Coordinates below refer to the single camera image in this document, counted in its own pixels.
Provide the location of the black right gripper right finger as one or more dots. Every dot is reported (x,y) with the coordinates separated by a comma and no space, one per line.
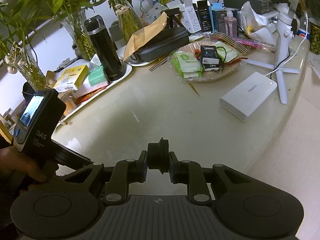
(190,174)

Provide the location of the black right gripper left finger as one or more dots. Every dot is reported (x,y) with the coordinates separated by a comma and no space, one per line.
(123,174)

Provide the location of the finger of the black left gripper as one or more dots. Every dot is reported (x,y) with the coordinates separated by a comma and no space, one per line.
(67,157)

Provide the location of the person's left hand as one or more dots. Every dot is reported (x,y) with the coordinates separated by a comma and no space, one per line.
(13,161)

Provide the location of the yellow white medicine box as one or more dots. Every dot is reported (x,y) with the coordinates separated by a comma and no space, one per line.
(71,78)

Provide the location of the green white box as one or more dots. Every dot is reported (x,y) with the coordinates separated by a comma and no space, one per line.
(96,79)

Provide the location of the white power bank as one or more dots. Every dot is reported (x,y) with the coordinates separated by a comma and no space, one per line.
(247,96)

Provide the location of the white plastic tray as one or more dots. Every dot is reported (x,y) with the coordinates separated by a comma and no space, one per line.
(95,94)

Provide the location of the green wipe packets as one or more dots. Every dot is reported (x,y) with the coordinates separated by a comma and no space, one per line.
(186,64)

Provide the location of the glass vase with stems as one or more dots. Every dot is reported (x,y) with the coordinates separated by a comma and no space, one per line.
(74,24)

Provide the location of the black thermos bottle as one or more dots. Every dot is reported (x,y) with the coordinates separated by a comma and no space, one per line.
(104,47)

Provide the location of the black zip case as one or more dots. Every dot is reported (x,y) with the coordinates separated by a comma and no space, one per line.
(168,40)

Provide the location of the pink soap bottle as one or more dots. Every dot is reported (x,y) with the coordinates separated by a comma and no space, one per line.
(231,24)

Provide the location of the white gimbal tripod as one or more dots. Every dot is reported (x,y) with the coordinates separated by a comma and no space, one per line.
(282,55)

